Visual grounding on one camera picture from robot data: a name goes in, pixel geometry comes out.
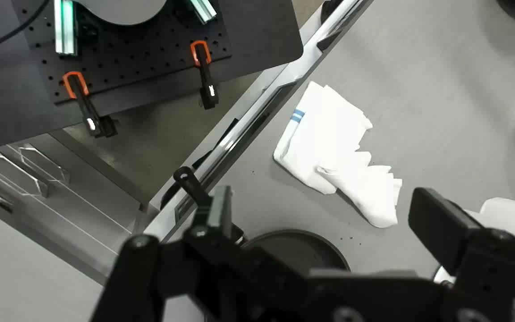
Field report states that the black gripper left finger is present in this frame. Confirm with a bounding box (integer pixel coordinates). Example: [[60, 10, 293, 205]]
[[89, 184, 307, 322]]

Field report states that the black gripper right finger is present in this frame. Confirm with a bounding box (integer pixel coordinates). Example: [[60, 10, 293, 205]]
[[407, 185, 515, 322]]

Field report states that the black frying pan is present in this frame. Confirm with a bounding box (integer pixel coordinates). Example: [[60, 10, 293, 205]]
[[171, 164, 352, 275]]

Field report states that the black perforated breadboard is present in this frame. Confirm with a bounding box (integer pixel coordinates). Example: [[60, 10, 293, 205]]
[[10, 0, 236, 107]]

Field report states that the black clamp with orange handle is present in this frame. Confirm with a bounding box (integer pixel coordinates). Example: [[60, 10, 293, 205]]
[[59, 69, 116, 139], [187, 37, 221, 110]]

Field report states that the aluminium rail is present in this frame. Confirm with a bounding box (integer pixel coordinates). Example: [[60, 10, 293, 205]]
[[187, 0, 220, 24], [51, 0, 80, 58]]

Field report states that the black cable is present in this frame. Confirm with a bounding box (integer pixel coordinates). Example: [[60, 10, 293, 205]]
[[0, 0, 51, 58]]

